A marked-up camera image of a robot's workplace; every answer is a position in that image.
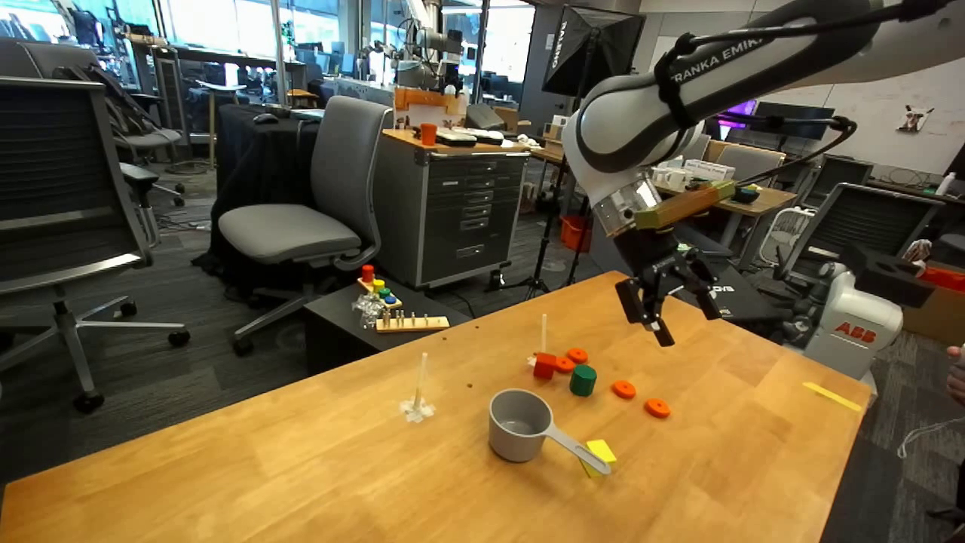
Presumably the yellow tape strip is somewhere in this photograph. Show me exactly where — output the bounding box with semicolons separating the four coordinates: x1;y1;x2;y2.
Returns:
798;378;868;417

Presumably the grey pot with handle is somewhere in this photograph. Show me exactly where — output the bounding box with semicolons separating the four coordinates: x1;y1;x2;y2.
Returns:
486;388;614;480

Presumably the black low table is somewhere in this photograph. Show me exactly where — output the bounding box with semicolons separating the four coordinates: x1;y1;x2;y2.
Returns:
302;280;475;375

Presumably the colourful stacking toy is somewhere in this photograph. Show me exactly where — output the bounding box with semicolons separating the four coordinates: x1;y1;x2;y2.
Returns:
353;264;403;315

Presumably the grey drawer cabinet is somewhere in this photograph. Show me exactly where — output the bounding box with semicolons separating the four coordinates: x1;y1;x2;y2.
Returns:
370;127;532;295

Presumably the grey padded office chair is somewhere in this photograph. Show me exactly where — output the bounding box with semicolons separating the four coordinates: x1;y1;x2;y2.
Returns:
214;94;399;357

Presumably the black mesh office chair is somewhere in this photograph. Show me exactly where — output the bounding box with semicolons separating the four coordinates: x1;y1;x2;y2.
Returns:
0;73;192;417
771;178;947;295

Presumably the red bucket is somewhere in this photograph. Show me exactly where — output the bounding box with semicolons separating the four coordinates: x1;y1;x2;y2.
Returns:
554;211;598;253

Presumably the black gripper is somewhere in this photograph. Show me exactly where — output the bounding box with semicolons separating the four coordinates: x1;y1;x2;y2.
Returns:
611;228;727;349

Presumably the clear plastic pieces pile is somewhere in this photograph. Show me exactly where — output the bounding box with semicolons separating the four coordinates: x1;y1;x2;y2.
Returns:
348;293;390;332

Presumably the wooden crate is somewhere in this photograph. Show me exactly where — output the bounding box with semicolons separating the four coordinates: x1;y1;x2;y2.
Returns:
543;112;572;152

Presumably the white ABB robot base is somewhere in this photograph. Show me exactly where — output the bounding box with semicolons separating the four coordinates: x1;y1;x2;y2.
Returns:
801;264;903;382

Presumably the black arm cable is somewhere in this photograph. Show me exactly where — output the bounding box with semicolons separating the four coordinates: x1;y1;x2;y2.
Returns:
647;0;965;194

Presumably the wall whiteboard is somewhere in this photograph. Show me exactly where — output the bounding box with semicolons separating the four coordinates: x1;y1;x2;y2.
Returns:
642;36;965;178

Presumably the wooden block board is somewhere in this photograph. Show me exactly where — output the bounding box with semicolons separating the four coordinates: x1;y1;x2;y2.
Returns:
370;310;453;335

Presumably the black softbox on stand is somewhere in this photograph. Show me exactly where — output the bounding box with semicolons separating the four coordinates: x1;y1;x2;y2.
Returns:
520;5;647;295

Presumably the green block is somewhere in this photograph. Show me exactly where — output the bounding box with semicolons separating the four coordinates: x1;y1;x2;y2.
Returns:
567;362;600;399

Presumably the cardboard box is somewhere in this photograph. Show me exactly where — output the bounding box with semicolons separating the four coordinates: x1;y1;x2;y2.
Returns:
902;264;965;349

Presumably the white peg stand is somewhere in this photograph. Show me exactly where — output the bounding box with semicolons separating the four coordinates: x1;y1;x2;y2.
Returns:
524;310;554;370

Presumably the wooden desk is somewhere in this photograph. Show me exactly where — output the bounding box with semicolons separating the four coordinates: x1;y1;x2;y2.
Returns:
530;145;798;253

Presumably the yellow block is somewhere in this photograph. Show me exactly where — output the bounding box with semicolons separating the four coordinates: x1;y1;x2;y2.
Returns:
583;437;621;480

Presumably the black monitor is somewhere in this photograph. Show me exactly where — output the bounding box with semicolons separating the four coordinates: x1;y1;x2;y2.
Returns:
750;100;839;145

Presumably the orange box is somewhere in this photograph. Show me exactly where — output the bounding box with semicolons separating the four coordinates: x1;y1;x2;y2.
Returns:
392;87;470;129

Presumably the translucent peg stand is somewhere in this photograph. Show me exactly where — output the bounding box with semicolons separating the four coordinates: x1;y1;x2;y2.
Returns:
399;349;436;426

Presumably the monitor with purple screen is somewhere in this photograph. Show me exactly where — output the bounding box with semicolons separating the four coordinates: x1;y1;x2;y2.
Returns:
714;98;762;141

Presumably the white box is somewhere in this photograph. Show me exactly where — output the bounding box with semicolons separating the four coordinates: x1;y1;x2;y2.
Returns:
678;156;737;188

